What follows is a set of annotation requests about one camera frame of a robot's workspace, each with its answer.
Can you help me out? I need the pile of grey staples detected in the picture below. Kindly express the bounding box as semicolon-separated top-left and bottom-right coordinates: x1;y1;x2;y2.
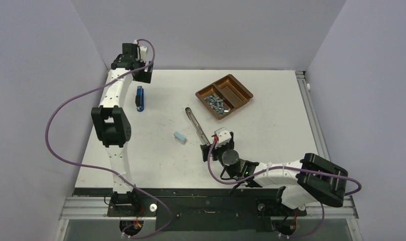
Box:
204;94;231;116

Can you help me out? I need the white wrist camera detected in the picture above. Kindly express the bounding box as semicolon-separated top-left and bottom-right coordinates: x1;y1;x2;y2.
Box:
214;128;232;145
133;40;148;62

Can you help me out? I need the aluminium frame rail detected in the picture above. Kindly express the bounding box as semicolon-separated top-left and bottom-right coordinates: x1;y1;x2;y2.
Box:
58;70;360;221

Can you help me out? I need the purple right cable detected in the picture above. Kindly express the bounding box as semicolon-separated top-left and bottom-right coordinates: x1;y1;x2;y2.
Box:
207;143;363;239

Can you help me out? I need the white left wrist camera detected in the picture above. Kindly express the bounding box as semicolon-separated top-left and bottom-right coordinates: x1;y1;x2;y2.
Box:
133;40;148;62

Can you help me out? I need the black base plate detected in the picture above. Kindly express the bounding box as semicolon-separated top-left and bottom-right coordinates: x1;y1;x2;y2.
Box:
73;188;320;236

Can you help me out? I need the light blue staple box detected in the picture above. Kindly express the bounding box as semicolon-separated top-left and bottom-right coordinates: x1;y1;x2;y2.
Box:
173;132;187;145

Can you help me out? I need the silver black stapler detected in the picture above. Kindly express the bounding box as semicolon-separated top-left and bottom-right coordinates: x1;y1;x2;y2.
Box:
185;107;210;146

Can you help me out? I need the brown plastic divided tray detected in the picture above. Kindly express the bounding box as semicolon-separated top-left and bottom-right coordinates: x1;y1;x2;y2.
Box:
195;74;253;120

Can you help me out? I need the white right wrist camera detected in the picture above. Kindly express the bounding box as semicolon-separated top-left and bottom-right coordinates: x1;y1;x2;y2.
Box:
214;128;232;145

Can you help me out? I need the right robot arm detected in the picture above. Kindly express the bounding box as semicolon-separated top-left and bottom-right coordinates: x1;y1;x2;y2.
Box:
197;129;348;215

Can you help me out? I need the purple cable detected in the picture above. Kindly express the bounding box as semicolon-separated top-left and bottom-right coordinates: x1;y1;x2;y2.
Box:
207;143;363;239
45;38;174;239

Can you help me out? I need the blue stapler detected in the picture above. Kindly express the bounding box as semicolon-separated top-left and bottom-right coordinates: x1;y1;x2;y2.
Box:
135;86;145;112

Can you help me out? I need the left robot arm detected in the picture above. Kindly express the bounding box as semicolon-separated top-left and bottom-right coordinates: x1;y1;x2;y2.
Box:
91;41;148;216

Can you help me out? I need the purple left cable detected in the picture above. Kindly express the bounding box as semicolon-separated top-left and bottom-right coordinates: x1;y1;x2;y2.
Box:
45;38;174;239

